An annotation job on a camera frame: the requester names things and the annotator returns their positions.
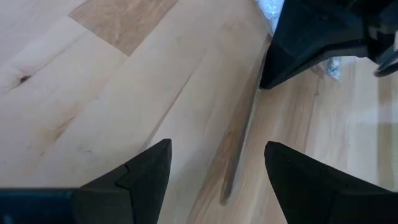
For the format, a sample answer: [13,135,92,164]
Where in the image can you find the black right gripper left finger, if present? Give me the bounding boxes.
[73,138,173,224]

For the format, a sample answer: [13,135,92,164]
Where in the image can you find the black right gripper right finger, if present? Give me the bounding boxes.
[264,141,398,224]

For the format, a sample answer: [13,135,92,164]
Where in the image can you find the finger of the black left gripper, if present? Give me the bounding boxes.
[259,0,368,90]

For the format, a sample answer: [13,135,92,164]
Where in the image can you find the black comb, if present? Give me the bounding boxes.
[254,0,343,81]

